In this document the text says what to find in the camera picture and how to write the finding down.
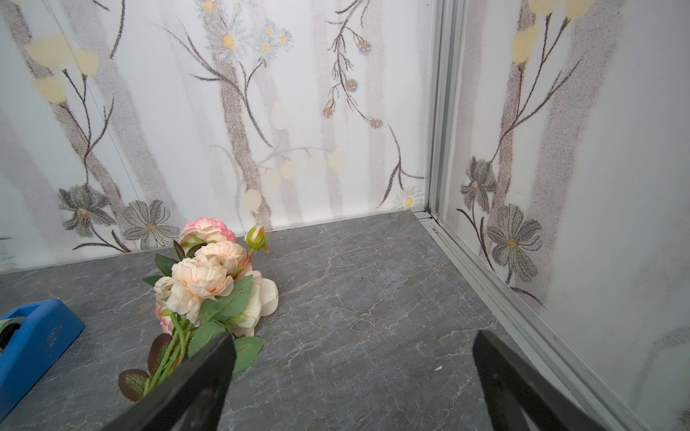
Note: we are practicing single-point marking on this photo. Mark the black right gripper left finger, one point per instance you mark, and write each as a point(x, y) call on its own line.
point(194, 394)

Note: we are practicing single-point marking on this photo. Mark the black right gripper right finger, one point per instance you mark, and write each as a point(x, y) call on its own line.
point(517, 395)

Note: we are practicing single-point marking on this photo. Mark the artificial flower bouquet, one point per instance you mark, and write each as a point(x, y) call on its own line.
point(208, 290)

